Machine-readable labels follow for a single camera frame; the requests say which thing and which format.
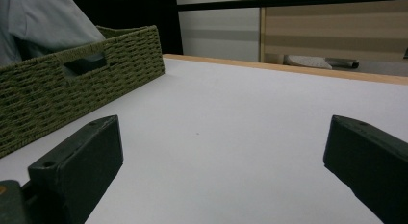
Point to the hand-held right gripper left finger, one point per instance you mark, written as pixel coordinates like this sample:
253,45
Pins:
80,160

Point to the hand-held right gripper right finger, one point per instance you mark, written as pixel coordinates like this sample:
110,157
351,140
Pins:
369,156

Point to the green woven basket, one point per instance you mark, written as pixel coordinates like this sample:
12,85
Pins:
80,89

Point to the white chair base leg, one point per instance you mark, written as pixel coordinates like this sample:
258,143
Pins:
317,62

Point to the wooden slatted cabinet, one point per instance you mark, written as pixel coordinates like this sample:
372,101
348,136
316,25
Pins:
333,31

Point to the light blue cloth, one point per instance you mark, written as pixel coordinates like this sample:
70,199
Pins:
41,22

